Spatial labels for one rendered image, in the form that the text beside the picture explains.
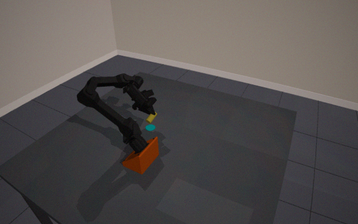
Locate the yellow tall cylinder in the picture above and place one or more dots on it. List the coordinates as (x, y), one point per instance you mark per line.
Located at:
(150, 118)

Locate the teal circle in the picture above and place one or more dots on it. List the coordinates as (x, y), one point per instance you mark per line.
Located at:
(150, 127)

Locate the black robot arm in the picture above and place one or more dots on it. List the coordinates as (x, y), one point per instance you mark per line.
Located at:
(128, 127)

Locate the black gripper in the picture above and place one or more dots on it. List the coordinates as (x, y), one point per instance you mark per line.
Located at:
(144, 105)

